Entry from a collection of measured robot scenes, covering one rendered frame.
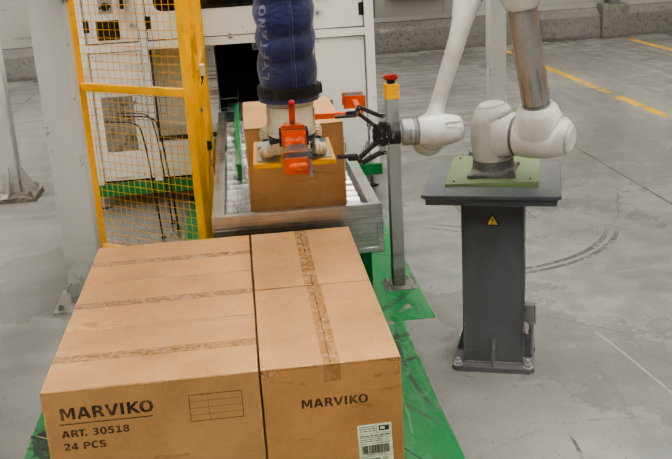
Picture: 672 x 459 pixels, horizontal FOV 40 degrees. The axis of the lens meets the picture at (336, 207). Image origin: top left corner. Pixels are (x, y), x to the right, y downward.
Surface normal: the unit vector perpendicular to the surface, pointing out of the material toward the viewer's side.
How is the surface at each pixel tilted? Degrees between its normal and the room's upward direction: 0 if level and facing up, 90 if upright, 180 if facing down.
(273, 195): 90
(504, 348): 90
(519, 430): 0
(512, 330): 90
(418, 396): 0
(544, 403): 0
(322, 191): 90
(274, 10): 78
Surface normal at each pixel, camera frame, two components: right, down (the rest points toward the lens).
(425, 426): -0.06, -0.95
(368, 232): 0.11, 0.29
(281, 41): -0.17, -0.06
